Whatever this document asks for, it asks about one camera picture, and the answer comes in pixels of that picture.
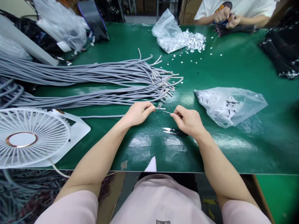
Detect grey cable with clear connector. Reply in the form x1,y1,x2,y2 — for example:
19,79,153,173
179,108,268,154
79,102,166,119

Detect clear bag of silver parts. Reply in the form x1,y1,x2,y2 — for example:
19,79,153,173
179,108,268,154
151,8,187,54

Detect bundle of black cables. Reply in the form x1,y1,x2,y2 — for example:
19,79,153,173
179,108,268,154
258,28,299,80

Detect bundle of grey cables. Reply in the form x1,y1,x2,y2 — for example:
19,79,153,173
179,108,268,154
0,48,184,110

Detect person's body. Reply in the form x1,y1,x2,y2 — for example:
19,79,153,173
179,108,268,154
34,156,273,224

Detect thin black cable bundle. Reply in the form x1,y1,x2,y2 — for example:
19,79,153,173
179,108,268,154
214,13,259,38

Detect person's left hand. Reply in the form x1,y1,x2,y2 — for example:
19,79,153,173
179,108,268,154
123,101,156,127

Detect white flat board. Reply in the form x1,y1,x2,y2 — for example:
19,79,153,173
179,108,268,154
0,14,59,67

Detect crumpled clear plastic bags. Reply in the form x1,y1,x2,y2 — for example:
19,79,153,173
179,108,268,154
32,0,90,52

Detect person's right hand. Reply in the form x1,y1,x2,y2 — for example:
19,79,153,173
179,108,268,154
170,105,205,137

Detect person's right fingers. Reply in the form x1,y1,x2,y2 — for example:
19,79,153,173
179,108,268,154
174,118,187,134

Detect green table mat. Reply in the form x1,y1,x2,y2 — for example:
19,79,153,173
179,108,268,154
23,23,299,175

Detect white desk fan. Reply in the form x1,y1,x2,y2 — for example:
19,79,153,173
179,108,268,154
0,107,91,169

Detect white fan power cord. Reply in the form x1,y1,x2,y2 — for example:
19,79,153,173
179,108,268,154
48,159,70,178

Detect pile of silver parts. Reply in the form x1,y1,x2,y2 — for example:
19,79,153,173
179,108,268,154
167,28,224,67

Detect black thread snips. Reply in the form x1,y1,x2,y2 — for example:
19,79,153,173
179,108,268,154
161,127,189,137

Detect clear bag of white connectors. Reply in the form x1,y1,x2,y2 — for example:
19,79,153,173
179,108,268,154
194,87,268,128

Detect black stand with purple panel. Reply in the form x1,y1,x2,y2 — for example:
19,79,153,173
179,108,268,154
77,0,110,42

